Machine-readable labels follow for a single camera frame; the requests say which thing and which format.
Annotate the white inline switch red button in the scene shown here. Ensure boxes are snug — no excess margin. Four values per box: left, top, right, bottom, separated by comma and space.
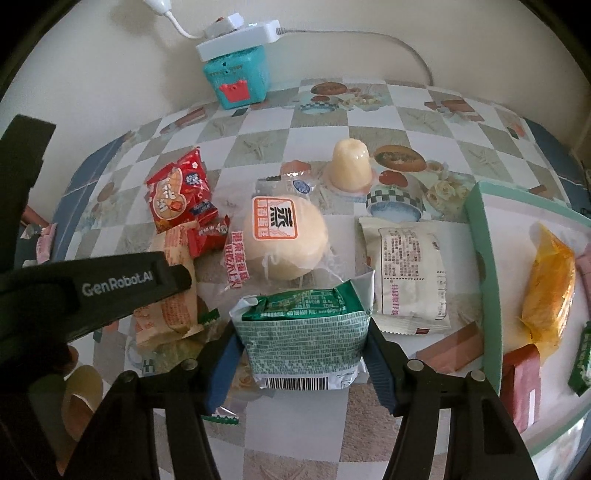
203, 14, 245, 38

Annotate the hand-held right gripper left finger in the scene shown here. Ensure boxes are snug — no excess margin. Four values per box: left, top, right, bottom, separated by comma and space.
60, 331, 245, 480

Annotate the clear packet with white bun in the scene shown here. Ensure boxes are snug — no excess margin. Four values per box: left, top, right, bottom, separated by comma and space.
226, 178, 345, 294

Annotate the beige orange snack packet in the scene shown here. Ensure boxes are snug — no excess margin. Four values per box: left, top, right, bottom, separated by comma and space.
134, 222, 204, 349

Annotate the clear cracker packet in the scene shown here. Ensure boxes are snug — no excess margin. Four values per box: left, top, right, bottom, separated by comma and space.
124, 309, 241, 425

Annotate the teal toy box red crab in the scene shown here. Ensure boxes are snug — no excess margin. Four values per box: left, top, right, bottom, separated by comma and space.
203, 46, 271, 110

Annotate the white power strip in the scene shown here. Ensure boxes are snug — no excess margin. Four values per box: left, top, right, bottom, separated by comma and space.
196, 19, 281, 63

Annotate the teal tray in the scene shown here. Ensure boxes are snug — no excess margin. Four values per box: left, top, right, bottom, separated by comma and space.
464, 181, 591, 457

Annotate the white power strip cable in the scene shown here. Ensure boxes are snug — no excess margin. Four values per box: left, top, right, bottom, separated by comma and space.
277, 28, 435, 88

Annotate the pale yellow jelly cup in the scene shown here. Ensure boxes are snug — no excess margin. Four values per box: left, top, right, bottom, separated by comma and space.
323, 137, 374, 195

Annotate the checkered printed tablecloth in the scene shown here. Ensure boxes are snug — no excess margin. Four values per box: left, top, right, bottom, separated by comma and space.
46, 78, 591, 480

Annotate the red peanut snack packet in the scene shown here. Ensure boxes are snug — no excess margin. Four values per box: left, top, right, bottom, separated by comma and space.
145, 147, 214, 234

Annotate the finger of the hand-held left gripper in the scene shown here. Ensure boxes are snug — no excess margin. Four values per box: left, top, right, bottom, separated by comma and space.
148, 251, 194, 305

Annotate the green white patterned snack packet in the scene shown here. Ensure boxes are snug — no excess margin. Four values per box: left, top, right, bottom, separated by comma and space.
229, 270, 375, 392

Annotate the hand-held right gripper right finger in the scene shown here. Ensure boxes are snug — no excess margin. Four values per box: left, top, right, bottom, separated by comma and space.
365, 321, 536, 480

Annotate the small red candy packet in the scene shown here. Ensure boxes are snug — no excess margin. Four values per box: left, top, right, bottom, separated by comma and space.
187, 213, 230, 258

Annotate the dark red milk snack packet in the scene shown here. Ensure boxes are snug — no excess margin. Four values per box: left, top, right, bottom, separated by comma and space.
501, 344, 542, 432

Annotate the small pink packet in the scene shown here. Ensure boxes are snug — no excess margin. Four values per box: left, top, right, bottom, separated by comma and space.
34, 224, 58, 264

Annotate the person's left hand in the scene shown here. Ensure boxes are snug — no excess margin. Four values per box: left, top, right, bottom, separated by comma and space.
60, 348, 105, 444

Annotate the white switch cable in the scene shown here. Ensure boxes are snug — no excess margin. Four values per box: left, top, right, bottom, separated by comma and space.
139, 0, 208, 40

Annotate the dark green biscuit packet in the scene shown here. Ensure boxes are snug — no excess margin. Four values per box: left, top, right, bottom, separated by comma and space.
568, 320, 591, 398

